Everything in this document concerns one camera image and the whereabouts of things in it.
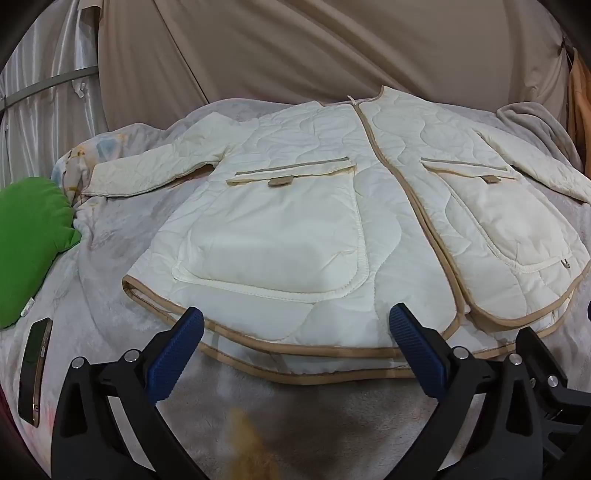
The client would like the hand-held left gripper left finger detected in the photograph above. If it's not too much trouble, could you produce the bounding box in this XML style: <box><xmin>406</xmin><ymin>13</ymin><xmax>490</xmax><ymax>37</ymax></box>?
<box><xmin>51</xmin><ymin>307</ymin><xmax>208</xmax><ymax>480</ymax></box>

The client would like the green pillow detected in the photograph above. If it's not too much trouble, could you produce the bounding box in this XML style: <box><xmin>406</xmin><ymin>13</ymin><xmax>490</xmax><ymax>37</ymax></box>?
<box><xmin>0</xmin><ymin>178</ymin><xmax>83</xmax><ymax>329</ymax></box>

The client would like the cream quilted jacket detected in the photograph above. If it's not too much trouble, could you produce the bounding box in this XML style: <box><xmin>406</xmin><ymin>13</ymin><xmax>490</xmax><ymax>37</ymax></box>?
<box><xmin>85</xmin><ymin>85</ymin><xmax>591</xmax><ymax>386</ymax></box>

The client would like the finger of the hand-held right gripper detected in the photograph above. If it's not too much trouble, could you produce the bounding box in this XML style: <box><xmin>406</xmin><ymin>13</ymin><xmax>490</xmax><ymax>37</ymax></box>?
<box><xmin>515</xmin><ymin>327</ymin><xmax>591</xmax><ymax>468</ymax></box>

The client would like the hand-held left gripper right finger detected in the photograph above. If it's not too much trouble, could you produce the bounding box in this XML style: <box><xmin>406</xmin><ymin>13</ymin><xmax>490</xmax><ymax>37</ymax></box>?
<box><xmin>389</xmin><ymin>303</ymin><xmax>549</xmax><ymax>480</ymax></box>

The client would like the grey floral blanket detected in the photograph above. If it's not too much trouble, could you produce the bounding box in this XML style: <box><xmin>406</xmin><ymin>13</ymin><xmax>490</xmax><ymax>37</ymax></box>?
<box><xmin>0</xmin><ymin>105</ymin><xmax>591</xmax><ymax>480</ymax></box>

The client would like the orange hanging coat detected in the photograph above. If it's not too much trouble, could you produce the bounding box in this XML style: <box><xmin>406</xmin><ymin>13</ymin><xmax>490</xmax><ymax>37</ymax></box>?
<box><xmin>567</xmin><ymin>46</ymin><xmax>591</xmax><ymax>178</ymax></box>

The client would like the grey fleece blanket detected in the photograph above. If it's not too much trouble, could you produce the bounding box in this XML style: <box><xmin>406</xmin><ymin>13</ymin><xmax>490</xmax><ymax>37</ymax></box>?
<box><xmin>496</xmin><ymin>102</ymin><xmax>585</xmax><ymax>172</ymax></box>

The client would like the white satin curtain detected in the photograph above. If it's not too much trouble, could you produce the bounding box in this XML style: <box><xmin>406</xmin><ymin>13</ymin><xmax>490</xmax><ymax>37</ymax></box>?
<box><xmin>0</xmin><ymin>0</ymin><xmax>109</xmax><ymax>185</ymax></box>

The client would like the beige backdrop sheet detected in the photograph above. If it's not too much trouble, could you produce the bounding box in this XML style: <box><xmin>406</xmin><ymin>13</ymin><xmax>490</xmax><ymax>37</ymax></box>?
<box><xmin>95</xmin><ymin>0</ymin><xmax>571</xmax><ymax>137</ymax></box>

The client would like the smartphone with gold edge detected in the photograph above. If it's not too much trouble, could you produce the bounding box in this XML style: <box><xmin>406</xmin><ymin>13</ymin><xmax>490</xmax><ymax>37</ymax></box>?
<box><xmin>17</xmin><ymin>318</ymin><xmax>54</xmax><ymax>426</ymax></box>

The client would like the metal curtain bar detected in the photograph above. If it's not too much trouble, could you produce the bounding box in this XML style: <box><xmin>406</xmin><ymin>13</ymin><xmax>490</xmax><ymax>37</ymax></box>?
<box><xmin>0</xmin><ymin>66</ymin><xmax>99</xmax><ymax>114</ymax></box>

